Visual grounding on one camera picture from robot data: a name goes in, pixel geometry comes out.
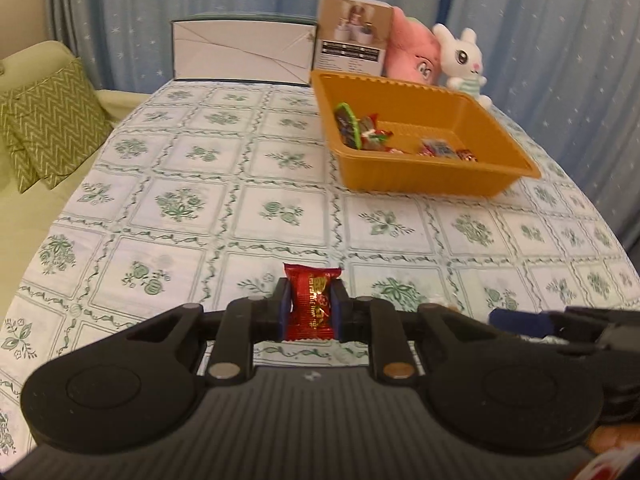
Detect multicolour wrapped candy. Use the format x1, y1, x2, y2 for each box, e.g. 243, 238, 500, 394
419, 137, 457, 158

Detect pink plush toy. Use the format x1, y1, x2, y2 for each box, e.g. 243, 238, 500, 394
382, 6, 444, 84

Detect pale green sofa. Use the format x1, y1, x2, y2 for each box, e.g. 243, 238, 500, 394
0, 40, 151, 321

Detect orange plastic tray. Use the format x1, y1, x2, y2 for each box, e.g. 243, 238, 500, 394
310, 70, 542, 198

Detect floral tablecloth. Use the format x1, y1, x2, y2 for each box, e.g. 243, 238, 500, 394
0, 80, 640, 456

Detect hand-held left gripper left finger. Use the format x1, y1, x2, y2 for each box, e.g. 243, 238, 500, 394
125, 278, 292, 387

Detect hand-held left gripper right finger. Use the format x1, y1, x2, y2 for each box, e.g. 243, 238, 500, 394
334, 280, 494, 386

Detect red foil candy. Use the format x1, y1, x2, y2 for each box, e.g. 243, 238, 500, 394
359, 114, 396, 151

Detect white bunny plush toy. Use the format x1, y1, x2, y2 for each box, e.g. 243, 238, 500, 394
432, 23, 494, 109

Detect green dark-print snack packet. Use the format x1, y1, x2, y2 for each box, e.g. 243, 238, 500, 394
333, 102, 367, 151

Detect white flat box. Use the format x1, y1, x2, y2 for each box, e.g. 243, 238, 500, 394
170, 14, 319, 86

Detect red gold-print snack packet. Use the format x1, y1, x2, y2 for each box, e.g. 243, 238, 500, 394
281, 262, 343, 343

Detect blue star-print curtain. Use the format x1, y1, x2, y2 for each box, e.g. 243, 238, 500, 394
45, 0, 640, 261

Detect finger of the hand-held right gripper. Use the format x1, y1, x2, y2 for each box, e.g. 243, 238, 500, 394
489, 308, 607, 345

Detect brown cardboard box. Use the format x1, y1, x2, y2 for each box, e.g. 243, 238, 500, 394
312, 0, 394, 77

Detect green patterned cushion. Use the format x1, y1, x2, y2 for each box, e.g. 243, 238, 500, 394
0, 57, 115, 194

